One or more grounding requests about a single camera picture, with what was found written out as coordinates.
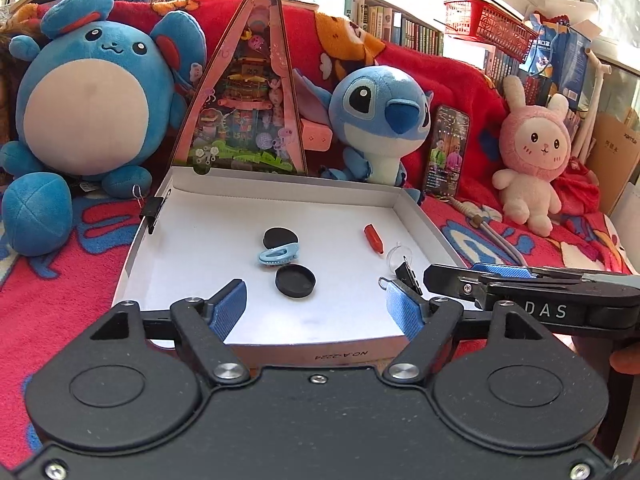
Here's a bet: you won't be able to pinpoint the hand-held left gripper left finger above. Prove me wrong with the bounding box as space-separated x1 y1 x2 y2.
87 279 251 387

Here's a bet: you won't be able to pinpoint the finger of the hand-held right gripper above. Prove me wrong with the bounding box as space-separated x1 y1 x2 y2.
470 262 640 286
424 264 488 308

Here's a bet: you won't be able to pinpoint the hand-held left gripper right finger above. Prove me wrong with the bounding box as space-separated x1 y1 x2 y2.
382 280 546 386

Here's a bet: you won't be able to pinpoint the black binder clip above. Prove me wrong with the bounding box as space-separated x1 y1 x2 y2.
381 260 426 297

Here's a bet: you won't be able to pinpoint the clear plastic capsule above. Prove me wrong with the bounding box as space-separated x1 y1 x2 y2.
385 242 415 270

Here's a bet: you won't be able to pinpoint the white cardboard box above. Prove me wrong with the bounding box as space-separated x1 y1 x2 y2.
116 165 468 366

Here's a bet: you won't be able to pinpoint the black round cap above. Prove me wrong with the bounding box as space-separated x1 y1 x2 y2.
263 227 299 250
275 264 317 301

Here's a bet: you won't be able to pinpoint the plain blue hair clip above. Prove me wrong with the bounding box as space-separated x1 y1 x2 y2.
257 242 302 268

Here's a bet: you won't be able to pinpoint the orange crayon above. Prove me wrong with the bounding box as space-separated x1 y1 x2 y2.
363 223 386 253

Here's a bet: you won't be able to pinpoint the person's right hand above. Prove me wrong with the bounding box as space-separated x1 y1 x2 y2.
610 347 640 376

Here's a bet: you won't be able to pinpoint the red cloth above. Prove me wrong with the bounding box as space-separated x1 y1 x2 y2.
552 157 601 216

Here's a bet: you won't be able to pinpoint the binder clip on box edge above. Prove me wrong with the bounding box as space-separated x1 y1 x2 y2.
132 185 173 235

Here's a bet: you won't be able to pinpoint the black smartphone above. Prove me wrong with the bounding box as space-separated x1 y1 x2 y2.
424 105 471 198

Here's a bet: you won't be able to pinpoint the pink bunny plush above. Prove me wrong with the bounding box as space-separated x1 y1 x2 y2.
492 75 571 237

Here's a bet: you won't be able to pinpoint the brown cardboard carton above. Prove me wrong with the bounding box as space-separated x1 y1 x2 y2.
585 110 640 216

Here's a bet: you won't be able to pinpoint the blue alien plush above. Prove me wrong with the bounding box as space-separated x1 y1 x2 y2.
292 64 435 206

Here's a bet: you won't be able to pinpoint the small pink box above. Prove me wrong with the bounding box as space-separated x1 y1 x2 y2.
300 119 333 152

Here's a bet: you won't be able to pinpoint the pink triangular toy house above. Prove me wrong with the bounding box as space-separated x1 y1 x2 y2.
170 0 310 177

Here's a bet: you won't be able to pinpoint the white pipe rack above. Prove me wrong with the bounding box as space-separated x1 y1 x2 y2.
572 47 613 161

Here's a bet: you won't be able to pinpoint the blue paper bags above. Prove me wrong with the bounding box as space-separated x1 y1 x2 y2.
518 10 593 111

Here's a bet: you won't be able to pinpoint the round blue mouse plush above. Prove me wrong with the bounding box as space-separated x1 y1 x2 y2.
0 0 208 257

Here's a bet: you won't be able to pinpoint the red plastic basket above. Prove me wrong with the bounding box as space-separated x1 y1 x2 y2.
444 0 535 46

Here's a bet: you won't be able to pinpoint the row of books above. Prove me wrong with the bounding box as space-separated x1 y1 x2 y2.
342 0 531 91

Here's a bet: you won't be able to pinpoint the grey charging cable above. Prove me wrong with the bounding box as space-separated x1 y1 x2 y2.
447 197 528 265

